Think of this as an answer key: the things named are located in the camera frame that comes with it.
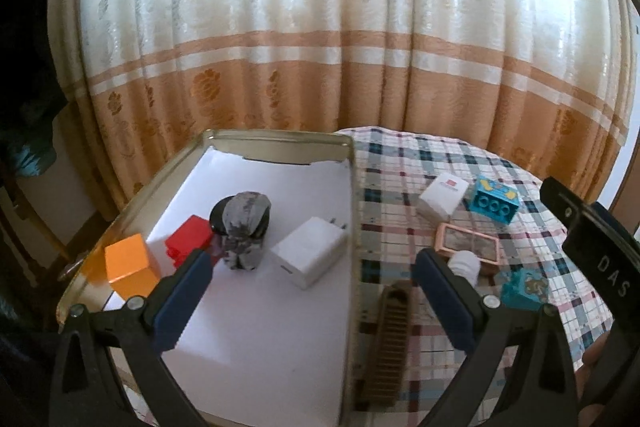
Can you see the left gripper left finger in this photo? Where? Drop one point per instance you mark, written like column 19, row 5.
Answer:
column 175, row 299

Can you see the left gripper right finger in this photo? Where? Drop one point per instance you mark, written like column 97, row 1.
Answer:
column 454, row 300

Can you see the white pill bottle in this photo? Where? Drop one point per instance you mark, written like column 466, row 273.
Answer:
column 465, row 264

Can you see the orange toy cube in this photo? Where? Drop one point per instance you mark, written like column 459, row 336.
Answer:
column 131, row 269

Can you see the blue bear toy brick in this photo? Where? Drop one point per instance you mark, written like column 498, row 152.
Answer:
column 525, row 289

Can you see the pink framed makeup palette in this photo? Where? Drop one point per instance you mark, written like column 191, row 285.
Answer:
column 450, row 239

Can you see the red toy brick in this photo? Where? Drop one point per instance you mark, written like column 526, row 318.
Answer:
column 194, row 233

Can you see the brown wooden comb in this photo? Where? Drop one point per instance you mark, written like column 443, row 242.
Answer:
column 387, row 356

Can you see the long blue toy brick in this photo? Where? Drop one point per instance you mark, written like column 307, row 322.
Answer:
column 495, row 200

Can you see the white rectangular carton box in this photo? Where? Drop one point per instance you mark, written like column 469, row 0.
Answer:
column 442, row 197

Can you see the grey black rock toy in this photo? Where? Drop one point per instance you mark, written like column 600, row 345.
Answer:
column 241, row 221

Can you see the white power adapter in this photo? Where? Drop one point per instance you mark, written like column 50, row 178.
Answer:
column 310, row 250

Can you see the person's right hand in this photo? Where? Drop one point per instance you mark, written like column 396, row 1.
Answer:
column 589, row 360

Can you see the gold metal tin tray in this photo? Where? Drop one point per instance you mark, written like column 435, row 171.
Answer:
column 257, row 350

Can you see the plaid tablecloth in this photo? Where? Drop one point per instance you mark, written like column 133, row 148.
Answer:
column 392, row 170

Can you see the cream and tan curtain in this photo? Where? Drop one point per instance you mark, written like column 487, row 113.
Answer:
column 547, row 84

